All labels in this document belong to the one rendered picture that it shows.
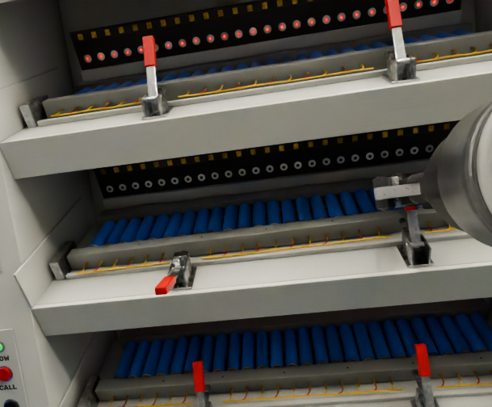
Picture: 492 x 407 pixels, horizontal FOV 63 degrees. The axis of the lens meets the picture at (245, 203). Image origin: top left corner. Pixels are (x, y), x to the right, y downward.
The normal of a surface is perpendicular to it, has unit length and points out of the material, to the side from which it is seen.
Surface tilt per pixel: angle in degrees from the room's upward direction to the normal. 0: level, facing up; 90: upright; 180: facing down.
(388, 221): 111
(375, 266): 21
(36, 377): 90
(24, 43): 90
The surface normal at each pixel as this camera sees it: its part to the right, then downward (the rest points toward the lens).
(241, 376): -0.15, -0.88
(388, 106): -0.04, 0.47
